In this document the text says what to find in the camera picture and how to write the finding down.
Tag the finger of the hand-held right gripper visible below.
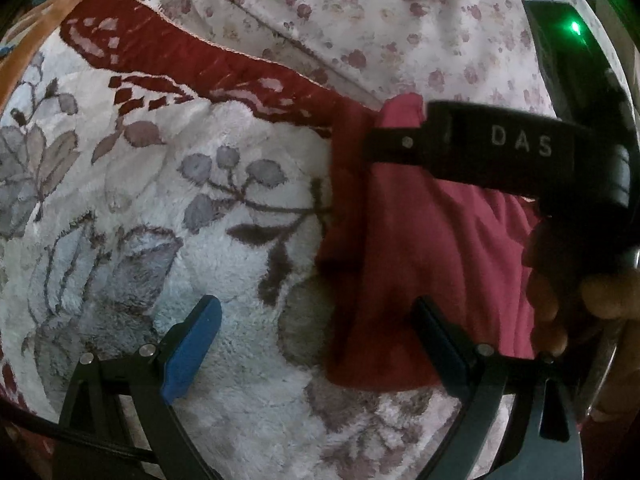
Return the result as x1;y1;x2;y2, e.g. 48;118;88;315
364;101;453;181

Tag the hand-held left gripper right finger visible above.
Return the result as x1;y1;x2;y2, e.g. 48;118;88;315
411;296;585;480

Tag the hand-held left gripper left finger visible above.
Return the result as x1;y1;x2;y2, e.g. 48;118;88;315
52;296;223;480

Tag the dark red small shirt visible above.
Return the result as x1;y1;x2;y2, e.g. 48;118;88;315
315;92;557;392

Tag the person's right hand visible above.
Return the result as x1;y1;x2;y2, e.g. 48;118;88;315
522;255;640;356

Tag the white floral blanket red border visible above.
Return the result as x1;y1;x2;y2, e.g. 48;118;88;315
0;0;551;480

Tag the white floral bed sheet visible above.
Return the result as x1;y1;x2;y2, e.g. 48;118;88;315
135;0;613;128

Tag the orange cloth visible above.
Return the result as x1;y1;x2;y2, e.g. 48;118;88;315
0;0;97;113

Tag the thick black cable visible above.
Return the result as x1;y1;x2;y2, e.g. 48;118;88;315
0;394;157;467

